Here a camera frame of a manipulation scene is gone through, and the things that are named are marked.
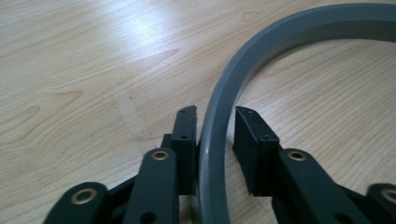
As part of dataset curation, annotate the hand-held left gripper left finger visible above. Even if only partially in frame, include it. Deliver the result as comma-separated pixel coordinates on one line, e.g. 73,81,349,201
160,105,199,197

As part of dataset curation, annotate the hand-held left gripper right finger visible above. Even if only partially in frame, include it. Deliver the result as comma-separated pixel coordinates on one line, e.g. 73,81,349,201
233,105,281,198

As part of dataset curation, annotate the grey plastic rim ring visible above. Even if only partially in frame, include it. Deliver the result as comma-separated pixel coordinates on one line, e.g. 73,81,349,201
197,3,396,224

